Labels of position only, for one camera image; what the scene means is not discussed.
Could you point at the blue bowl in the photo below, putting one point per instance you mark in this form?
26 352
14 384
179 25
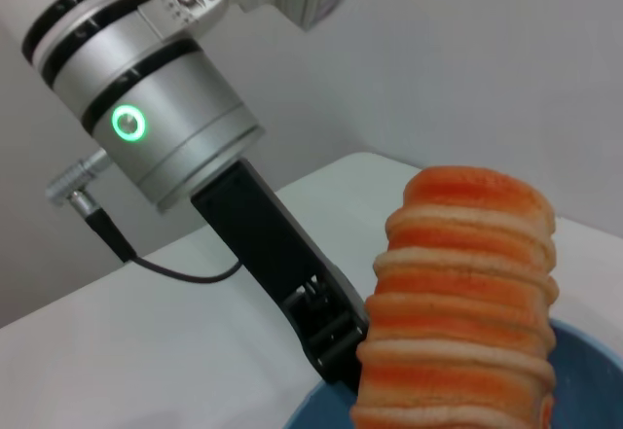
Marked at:
584 380

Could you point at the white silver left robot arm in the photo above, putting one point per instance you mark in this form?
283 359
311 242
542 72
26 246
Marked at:
146 98

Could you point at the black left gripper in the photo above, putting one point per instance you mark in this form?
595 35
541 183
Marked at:
272 244

